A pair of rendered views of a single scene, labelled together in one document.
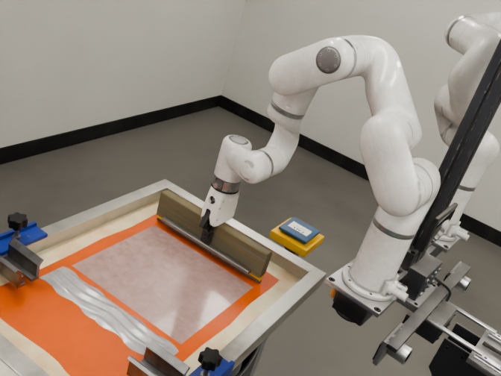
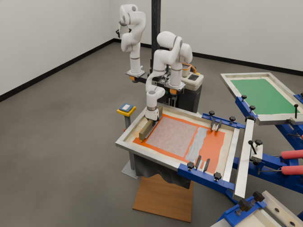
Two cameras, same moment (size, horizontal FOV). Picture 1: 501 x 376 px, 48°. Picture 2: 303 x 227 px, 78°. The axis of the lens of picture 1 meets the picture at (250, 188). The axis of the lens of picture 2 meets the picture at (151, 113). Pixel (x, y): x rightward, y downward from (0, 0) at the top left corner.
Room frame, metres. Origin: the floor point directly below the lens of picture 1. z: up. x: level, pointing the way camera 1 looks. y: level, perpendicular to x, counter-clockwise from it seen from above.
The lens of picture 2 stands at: (1.25, 1.16, 2.02)
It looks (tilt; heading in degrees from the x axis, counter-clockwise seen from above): 40 degrees down; 272
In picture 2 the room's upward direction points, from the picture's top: straight up
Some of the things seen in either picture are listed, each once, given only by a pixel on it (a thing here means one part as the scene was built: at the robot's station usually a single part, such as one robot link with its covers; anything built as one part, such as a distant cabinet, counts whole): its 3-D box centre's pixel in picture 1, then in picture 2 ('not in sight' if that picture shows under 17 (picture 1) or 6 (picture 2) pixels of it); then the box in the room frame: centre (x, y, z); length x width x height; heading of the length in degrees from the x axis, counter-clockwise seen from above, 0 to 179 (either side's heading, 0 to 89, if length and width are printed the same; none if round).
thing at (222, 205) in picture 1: (221, 200); (151, 112); (1.29, 0.06, 1.12); 0.10 x 0.08 x 0.11; 155
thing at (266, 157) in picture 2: not in sight; (263, 159); (0.56, 0.40, 1.02); 0.17 x 0.06 x 0.05; 155
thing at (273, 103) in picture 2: not in sight; (273, 94); (0.19, -0.30, 1.05); 1.08 x 0.61 x 0.23; 95
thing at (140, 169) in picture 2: not in sight; (161, 171); (1.20, 0.33, 0.74); 0.46 x 0.04 x 0.42; 155
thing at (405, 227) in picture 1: (406, 195); (178, 59); (1.08, -0.31, 1.37); 0.13 x 0.10 x 0.16; 152
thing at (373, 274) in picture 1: (386, 259); (176, 75); (1.08, -0.33, 1.21); 0.16 x 0.13 x 0.15; 60
